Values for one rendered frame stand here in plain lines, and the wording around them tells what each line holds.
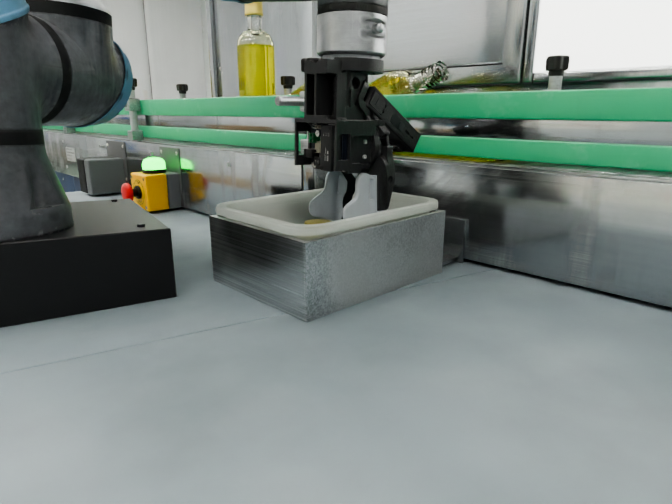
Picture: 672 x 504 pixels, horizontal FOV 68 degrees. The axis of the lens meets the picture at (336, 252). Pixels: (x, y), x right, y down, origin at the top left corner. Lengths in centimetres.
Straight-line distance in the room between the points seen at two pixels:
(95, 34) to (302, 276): 38
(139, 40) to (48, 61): 656
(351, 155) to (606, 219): 27
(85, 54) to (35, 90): 10
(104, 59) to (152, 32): 656
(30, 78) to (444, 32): 61
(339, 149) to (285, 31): 75
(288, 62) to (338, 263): 83
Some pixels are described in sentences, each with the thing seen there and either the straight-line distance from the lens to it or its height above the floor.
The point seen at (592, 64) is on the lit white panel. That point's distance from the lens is 79.
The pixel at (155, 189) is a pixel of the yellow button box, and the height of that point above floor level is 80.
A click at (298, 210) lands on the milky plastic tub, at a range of 65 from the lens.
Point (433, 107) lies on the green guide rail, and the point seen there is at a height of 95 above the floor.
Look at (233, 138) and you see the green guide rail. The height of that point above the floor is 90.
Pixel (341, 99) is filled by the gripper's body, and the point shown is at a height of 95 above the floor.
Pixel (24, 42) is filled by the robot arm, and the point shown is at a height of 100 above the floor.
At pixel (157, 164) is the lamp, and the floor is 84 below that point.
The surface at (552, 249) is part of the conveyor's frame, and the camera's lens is 62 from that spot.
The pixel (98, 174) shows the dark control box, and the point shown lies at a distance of 128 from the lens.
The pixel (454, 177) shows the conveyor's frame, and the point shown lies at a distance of 67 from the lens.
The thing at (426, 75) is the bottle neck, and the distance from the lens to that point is 76.
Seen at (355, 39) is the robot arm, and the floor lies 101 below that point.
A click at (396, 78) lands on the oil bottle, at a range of 78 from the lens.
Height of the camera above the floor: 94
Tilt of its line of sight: 16 degrees down
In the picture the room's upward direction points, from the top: straight up
